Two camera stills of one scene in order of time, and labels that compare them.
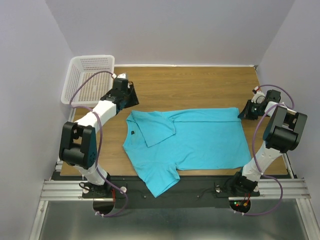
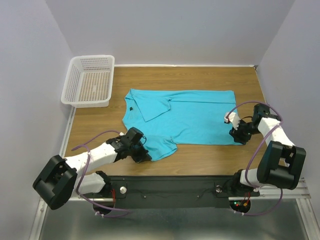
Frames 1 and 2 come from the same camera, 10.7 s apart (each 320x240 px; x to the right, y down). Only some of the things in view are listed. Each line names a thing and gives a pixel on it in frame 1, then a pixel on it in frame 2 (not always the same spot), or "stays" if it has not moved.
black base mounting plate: x=128 y=192 stays
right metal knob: x=218 y=189 stays
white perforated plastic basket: x=92 y=89 stays
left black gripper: x=134 y=100 to x=143 y=156
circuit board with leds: x=240 y=206 stays
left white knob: x=124 y=189 stays
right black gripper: x=245 y=113 to x=237 y=136
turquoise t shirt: x=159 y=143 to x=168 y=117
